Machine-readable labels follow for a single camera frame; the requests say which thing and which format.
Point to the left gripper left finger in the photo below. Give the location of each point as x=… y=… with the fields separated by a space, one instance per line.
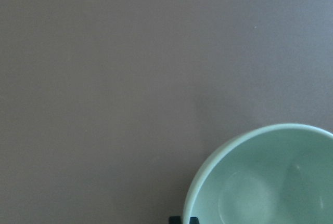
x=175 y=220

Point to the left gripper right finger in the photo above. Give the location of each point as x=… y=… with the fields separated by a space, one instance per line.
x=194 y=220

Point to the light green ceramic bowl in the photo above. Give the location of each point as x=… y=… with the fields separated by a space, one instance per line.
x=275 y=174

